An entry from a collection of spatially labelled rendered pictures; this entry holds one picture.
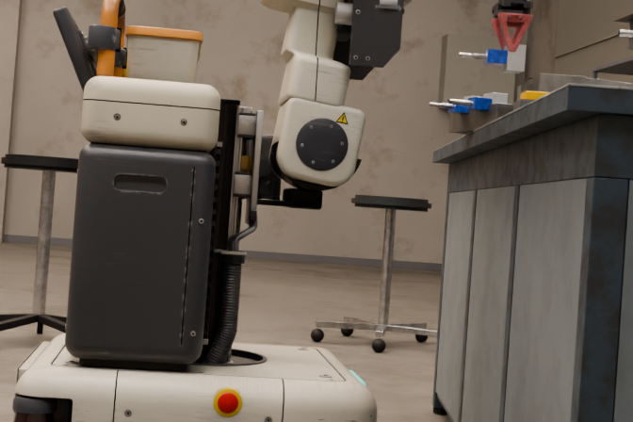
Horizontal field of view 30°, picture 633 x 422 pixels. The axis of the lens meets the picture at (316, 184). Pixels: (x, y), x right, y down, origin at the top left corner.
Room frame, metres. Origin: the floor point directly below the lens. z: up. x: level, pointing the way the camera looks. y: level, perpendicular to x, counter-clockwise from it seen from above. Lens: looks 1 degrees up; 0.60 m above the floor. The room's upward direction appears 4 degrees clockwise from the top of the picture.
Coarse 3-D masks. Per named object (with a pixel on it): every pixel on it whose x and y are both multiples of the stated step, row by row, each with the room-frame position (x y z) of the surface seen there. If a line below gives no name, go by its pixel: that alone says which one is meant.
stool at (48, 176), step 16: (16, 160) 4.41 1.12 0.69; (32, 160) 4.39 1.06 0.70; (48, 160) 4.39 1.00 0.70; (64, 160) 4.43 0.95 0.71; (48, 176) 4.55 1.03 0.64; (48, 192) 4.55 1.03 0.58; (48, 208) 4.55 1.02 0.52; (48, 224) 4.55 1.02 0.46; (48, 240) 4.56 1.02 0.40; (48, 256) 4.57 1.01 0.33; (0, 320) 4.57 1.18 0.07; (16, 320) 4.43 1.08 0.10; (32, 320) 4.51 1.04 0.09; (48, 320) 4.49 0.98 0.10; (64, 320) 4.60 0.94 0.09
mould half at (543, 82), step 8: (528, 80) 2.40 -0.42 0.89; (536, 80) 2.31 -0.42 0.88; (544, 80) 2.28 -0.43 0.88; (552, 80) 2.28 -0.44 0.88; (560, 80) 2.28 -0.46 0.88; (568, 80) 2.28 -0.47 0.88; (576, 80) 2.28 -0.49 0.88; (584, 80) 2.28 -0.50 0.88; (592, 80) 2.28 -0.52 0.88; (600, 80) 2.28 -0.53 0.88; (608, 80) 2.28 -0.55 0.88; (520, 88) 2.50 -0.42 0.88; (528, 88) 2.39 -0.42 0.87; (536, 88) 2.30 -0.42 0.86; (544, 88) 2.28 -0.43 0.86; (552, 88) 2.28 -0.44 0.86
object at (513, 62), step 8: (504, 48) 2.42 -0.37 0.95; (520, 48) 2.38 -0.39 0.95; (464, 56) 2.40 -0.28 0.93; (472, 56) 2.40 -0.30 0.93; (480, 56) 2.40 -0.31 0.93; (488, 56) 2.38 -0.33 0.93; (496, 56) 2.38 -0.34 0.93; (504, 56) 2.38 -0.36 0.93; (512, 56) 2.38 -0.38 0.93; (520, 56) 2.38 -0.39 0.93; (488, 64) 2.41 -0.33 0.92; (496, 64) 2.40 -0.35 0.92; (504, 64) 2.39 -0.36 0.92; (512, 64) 2.38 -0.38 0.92; (520, 64) 2.38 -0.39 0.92; (504, 72) 2.41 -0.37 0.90; (512, 72) 2.40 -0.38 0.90; (520, 72) 2.39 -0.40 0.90
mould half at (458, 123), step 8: (496, 104) 2.57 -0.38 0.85; (504, 104) 2.57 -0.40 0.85; (472, 112) 2.69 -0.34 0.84; (480, 112) 2.65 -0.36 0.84; (488, 112) 2.61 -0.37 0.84; (496, 112) 2.57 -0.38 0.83; (504, 112) 2.57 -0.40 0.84; (456, 120) 2.78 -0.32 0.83; (464, 120) 2.73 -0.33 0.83; (472, 120) 2.69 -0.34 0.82; (480, 120) 2.65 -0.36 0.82; (488, 120) 2.61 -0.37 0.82; (456, 128) 2.77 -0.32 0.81; (464, 128) 2.73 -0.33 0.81; (472, 128) 2.69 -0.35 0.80
